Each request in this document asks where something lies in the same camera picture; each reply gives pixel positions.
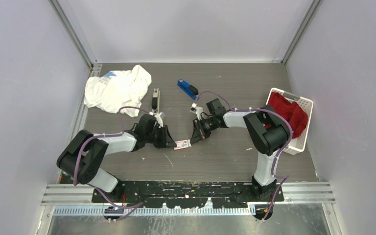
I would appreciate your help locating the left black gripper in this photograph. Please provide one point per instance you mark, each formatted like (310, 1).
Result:
(166, 140)

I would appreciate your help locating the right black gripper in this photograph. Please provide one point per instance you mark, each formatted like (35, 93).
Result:
(199, 133)

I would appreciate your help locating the staple box lid sleeve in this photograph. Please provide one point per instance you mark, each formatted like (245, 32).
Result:
(183, 144)

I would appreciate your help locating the blue black stapler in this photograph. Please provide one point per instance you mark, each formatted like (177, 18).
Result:
(189, 89)

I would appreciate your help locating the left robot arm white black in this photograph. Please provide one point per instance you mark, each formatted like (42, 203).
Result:
(83, 156)

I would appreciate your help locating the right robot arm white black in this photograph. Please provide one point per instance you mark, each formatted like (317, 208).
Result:
(268, 132)

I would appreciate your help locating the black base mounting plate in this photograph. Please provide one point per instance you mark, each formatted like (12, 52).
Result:
(189, 194)

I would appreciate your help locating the white crumpled t-shirt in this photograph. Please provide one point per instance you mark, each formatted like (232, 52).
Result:
(118, 88)

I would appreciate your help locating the white plastic basket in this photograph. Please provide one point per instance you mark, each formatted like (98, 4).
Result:
(297, 145)

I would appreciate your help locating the red cloth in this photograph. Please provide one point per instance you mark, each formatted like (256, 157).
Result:
(291, 111)

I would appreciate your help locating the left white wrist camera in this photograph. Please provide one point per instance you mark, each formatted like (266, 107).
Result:
(159, 118)

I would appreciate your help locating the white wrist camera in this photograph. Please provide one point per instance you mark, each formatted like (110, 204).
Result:
(197, 110)
(159, 118)

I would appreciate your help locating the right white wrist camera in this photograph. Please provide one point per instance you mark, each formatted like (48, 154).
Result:
(197, 110)

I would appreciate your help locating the white perforated cable rail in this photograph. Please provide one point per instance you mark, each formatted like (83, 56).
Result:
(114, 211)

